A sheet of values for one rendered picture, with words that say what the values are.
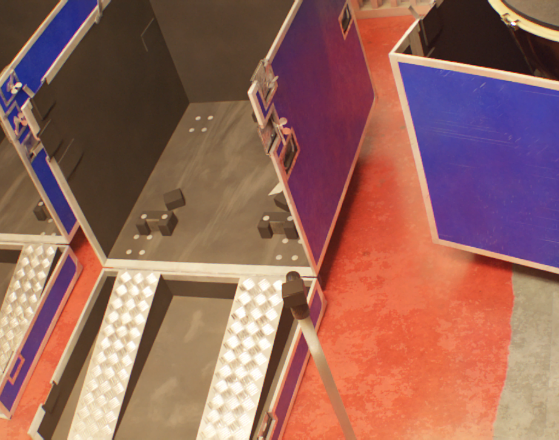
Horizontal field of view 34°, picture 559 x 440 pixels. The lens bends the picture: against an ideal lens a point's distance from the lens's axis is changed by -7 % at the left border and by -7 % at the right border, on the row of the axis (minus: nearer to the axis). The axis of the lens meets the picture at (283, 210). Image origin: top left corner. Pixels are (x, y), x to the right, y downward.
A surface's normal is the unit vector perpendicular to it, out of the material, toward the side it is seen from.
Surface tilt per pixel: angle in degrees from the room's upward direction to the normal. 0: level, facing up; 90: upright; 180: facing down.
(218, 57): 90
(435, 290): 0
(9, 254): 91
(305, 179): 90
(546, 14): 0
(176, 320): 2
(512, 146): 90
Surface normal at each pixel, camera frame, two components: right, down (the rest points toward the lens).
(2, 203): -0.26, -0.71
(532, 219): -0.52, 0.67
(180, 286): -0.27, 0.72
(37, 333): 0.92, 0.01
